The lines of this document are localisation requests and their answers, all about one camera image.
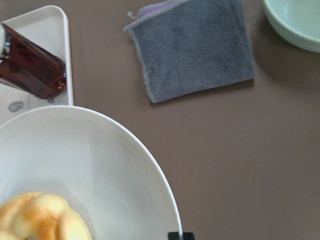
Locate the cream rabbit tray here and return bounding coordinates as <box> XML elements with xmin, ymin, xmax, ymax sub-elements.
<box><xmin>0</xmin><ymin>5</ymin><xmax>74</xmax><ymax>124</ymax></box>

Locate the tea bottle on tray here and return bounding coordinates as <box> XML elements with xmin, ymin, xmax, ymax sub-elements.
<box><xmin>0</xmin><ymin>23</ymin><xmax>67</xmax><ymax>99</ymax></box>

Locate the mint green bowl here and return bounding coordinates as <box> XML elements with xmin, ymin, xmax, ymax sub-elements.
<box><xmin>263</xmin><ymin>0</ymin><xmax>320</xmax><ymax>53</ymax></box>

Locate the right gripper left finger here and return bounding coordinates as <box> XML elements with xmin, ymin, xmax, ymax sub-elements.
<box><xmin>167</xmin><ymin>231</ymin><xmax>181</xmax><ymax>240</ymax></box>

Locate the grey folded cloth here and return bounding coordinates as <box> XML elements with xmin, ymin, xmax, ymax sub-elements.
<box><xmin>124</xmin><ymin>0</ymin><xmax>255</xmax><ymax>103</ymax></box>

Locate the braided glazed donut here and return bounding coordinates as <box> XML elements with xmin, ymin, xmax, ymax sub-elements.
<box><xmin>0</xmin><ymin>191</ymin><xmax>92</xmax><ymax>240</ymax></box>

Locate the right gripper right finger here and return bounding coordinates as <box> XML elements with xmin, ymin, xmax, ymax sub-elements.
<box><xmin>182</xmin><ymin>232</ymin><xmax>195</xmax><ymax>240</ymax></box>

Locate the white round plate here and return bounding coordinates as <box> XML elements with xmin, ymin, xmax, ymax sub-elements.
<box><xmin>0</xmin><ymin>105</ymin><xmax>183</xmax><ymax>240</ymax></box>

